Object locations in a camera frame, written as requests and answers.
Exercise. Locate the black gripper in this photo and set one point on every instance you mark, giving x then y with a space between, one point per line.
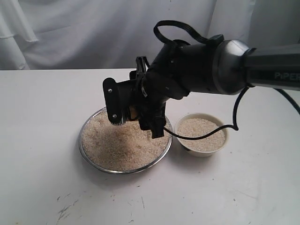
150 107

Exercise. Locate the brown wooden cup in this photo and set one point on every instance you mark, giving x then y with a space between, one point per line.
133 113

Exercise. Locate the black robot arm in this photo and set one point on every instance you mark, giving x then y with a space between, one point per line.
227 68

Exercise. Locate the white bowl of rice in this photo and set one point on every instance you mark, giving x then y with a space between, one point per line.
200 124

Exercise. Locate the steel plate of rice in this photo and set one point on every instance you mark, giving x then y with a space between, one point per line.
120 149

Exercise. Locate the white backdrop curtain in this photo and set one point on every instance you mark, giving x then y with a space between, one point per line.
89 34

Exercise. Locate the wrist camera with black bracket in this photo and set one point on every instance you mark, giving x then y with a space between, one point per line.
117 98

